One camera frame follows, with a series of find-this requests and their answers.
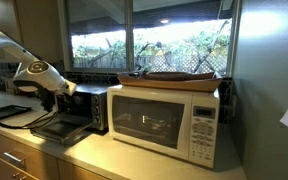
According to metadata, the window frame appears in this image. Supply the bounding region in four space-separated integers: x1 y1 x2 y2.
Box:
57 0 242 78

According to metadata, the wooden base cabinet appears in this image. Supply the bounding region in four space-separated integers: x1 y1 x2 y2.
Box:
0 128 112 180

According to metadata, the wooden wall cabinet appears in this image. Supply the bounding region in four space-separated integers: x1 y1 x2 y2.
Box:
0 0 66 64

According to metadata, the black baking tray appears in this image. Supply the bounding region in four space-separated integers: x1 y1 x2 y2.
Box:
0 104 33 121

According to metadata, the wooden serving tray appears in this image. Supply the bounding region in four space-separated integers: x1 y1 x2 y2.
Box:
117 71 224 93

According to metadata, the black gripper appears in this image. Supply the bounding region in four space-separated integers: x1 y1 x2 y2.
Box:
38 87 61 113

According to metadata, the white microwave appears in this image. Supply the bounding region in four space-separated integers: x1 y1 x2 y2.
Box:
106 84 221 169

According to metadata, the silver toaster oven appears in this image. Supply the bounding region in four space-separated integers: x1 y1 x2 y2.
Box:
55 83 110 132

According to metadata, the small metal cabinet handle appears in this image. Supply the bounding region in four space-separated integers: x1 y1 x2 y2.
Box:
12 171 30 180

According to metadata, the dark wooden dish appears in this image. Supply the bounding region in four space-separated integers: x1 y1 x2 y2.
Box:
143 70 215 82

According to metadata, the metal drawer handle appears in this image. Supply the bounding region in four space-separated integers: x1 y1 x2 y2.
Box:
3 151 27 164

